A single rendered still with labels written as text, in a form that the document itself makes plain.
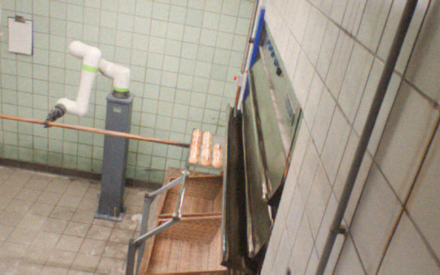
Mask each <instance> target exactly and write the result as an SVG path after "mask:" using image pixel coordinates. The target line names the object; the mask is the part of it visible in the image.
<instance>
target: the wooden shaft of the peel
mask: <svg viewBox="0 0 440 275"><path fill-rule="evenodd" d="M0 118H3V119H8V120H13V121H22V122H27V123H33V124H38V125H47V126H52V127H58V128H67V129H72V130H77V131H86V132H92V133H96V134H106V135H111V136H116V137H121V138H130V139H136V140H141V141H150V142H156V143H161V144H170V145H175V146H177V142H178V141H168V140H164V139H158V138H153V137H144V136H139V135H133V134H124V133H119V132H114V131H105V130H99V129H94V128H85V127H80V126H75V125H66V124H61V123H56V122H50V123H49V124H47V123H44V122H45V121H41V120H36V119H31V118H22V117H16V116H11V115H2V114H0Z"/></svg>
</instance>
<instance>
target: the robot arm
mask: <svg viewBox="0 0 440 275"><path fill-rule="evenodd" d="M69 52H70V54H71V55H72V56H73V57H76V58H78V59H80V60H83V64H82V73H81V80H80V85H79V92H78V96H77V100H76V102H73V101H70V100H69V99H60V100H59V101H58V102H57V104H56V105H55V106H54V107H53V109H52V110H51V111H50V113H49V114H48V115H49V116H47V120H46V121H45V122H44V123H47V124H49V123H50V122H56V120H57V119H59V118H62V117H63V116H64V115H65V114H66V113H67V114H71V115H75V116H78V117H85V116H86V115H87V114H88V111H89V100H90V96H91V92H92V87H93V84H94V82H95V78H96V75H97V72H98V71H99V72H100V73H101V74H102V75H103V76H106V77H108V78H110V79H113V80H114V91H113V92H112V96H114V97H115V98H118V99H127V98H129V97H130V94H129V93H130V90H128V89H129V86H130V78H131V70H130V69H129V68H127V67H125V66H120V65H118V64H115V63H111V62H109V61H107V60H104V59H102V53H101V51H100V50H99V49H98V48H97V47H91V46H88V45H86V44H84V43H82V42H80V41H74V42H72V43H71V44H70V46H69Z"/></svg>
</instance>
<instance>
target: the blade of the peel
mask: <svg viewBox="0 0 440 275"><path fill-rule="evenodd" d="M194 131H195V130H192V136H191V141H190V146H189V155H188V160H187V166H189V167H198V168H204V169H209V170H219V171H224V164H225V137H224V136H220V135H216V134H212V138H211V141H212V143H211V144H210V145H211V150H210V154H211V156H210V160H211V163H210V164H209V165H208V166H203V165H202V163H201V159H202V155H201V153H202V146H203V143H202V140H203V134H204V133H205V132H203V131H201V133H202V136H201V142H200V148H199V156H198V158H199V162H198V163H190V162H189V157H190V156H191V155H190V151H191V150H192V148H191V144H192V143H193V141H192V139H193V132H194ZM216 144H220V145H221V146H222V156H223V158H222V166H221V167H220V168H214V167H213V165H212V161H213V157H212V155H213V150H212V148H213V147H214V146H215V145H216Z"/></svg>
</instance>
